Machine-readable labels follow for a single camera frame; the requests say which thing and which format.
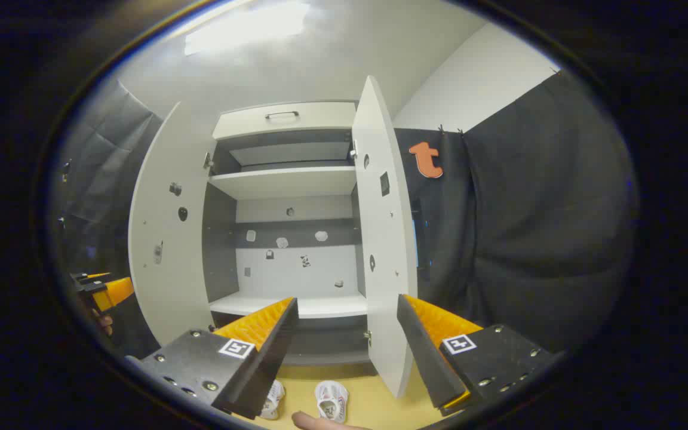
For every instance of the white cabinet drawer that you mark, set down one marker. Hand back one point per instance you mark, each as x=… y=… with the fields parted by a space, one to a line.
x=320 y=122

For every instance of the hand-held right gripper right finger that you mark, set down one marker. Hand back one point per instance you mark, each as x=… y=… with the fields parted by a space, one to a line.
x=424 y=358

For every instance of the white shoe cabinet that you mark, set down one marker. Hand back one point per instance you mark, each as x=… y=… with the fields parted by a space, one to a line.
x=296 y=179

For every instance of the ceiling light panel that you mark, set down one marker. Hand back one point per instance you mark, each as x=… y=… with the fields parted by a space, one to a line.
x=248 y=27

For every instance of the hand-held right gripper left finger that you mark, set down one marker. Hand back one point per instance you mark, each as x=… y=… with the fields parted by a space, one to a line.
x=269 y=364

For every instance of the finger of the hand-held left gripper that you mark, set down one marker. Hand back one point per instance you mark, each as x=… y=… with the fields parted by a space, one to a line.
x=118 y=291

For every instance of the white canvas shoe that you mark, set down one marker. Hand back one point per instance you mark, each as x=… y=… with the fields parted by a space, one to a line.
x=273 y=401
x=332 y=401

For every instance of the white shoe cabinet door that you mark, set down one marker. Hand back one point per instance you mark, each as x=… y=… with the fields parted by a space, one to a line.
x=386 y=239
x=168 y=269

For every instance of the black backdrop cloth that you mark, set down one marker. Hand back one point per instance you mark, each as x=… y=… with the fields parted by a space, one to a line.
x=99 y=179
x=529 y=227

